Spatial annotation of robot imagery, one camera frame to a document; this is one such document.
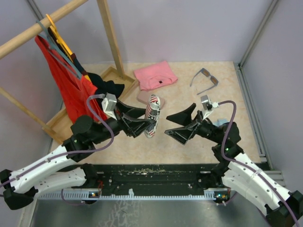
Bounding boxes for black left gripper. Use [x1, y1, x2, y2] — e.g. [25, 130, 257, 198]
[91, 99, 155, 145]

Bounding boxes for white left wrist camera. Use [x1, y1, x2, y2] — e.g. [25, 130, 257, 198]
[101, 93, 117, 120]

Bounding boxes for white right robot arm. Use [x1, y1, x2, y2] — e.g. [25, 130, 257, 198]
[165, 100, 303, 227]

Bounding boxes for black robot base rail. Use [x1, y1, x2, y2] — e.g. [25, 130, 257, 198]
[45, 163, 240, 204]

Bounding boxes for flag newspaper print glasses case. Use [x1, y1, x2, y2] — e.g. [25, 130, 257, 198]
[144, 95, 161, 138]

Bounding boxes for dark navy garment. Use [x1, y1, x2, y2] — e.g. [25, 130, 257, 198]
[47, 27, 125, 100]

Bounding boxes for red hanging shirt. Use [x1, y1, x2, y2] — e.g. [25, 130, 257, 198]
[35, 35, 98, 122]

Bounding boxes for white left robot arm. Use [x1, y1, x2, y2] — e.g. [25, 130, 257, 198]
[0, 101, 155, 210]

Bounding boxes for wooden clothes rack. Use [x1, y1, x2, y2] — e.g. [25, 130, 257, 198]
[0, 0, 140, 144]

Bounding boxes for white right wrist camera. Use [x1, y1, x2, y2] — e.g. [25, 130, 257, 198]
[201, 95, 219, 120]

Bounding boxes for grey blue hanger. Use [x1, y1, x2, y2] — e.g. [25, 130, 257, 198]
[36, 20, 82, 79]

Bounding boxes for folded pink shirt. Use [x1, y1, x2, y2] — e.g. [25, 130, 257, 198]
[134, 61, 178, 91]

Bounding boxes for pink glasses case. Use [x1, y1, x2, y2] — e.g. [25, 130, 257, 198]
[136, 91, 166, 108]

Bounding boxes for yellow hanger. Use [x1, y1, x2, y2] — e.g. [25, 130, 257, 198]
[46, 14, 91, 82]

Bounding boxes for grey blue frame sunglasses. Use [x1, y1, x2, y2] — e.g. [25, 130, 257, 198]
[190, 68, 219, 95]

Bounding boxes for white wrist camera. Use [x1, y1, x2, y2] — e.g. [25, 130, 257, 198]
[201, 95, 219, 120]
[101, 93, 117, 120]

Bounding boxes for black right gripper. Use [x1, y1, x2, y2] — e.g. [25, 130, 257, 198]
[165, 103, 222, 144]

